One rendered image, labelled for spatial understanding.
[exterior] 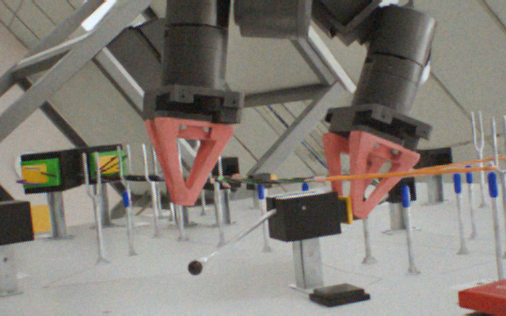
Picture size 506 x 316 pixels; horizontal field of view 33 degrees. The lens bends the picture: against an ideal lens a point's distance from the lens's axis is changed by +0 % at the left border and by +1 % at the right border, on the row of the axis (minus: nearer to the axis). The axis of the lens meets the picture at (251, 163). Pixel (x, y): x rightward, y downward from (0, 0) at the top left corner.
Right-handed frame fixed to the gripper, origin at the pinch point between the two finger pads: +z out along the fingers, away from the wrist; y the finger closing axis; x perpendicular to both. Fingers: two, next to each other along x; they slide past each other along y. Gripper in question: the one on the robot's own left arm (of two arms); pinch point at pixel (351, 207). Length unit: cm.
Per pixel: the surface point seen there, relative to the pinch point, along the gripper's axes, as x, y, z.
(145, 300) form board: 14.3, 7.9, 14.3
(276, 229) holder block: 6.8, -0.1, 4.2
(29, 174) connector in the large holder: 22, 62, 6
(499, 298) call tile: 2.4, -26.8, 4.9
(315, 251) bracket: 2.9, -1.2, 5.0
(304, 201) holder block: 5.9, -2.2, 1.1
